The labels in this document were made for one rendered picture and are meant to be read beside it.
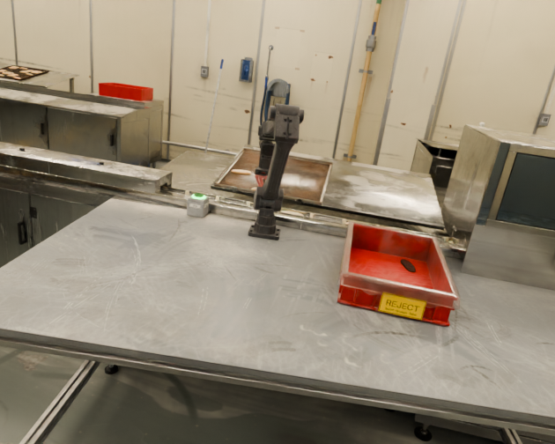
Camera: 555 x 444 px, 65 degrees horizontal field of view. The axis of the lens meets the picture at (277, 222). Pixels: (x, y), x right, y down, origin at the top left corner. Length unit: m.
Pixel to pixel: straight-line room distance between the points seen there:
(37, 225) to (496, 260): 1.96
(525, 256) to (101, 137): 3.77
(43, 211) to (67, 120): 2.53
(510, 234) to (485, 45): 4.09
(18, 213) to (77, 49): 4.45
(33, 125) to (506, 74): 5.00
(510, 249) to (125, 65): 5.34
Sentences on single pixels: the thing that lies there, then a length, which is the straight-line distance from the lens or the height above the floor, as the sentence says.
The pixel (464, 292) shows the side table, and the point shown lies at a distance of 1.57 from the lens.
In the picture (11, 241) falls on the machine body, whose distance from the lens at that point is 2.43.
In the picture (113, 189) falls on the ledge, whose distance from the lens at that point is 2.01.
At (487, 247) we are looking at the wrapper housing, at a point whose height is 0.94.
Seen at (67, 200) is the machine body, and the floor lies 0.75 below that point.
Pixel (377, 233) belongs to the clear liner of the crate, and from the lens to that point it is 1.66.
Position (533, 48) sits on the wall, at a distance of 5.75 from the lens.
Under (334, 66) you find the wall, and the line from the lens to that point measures 5.46.
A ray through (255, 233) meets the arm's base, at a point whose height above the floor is 0.84.
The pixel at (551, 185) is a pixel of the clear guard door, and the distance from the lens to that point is 1.69.
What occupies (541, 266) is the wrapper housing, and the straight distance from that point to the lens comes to 1.78.
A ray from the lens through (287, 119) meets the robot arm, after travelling 1.39.
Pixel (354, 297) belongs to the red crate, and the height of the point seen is 0.85.
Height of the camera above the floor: 1.44
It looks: 20 degrees down
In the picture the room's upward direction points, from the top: 8 degrees clockwise
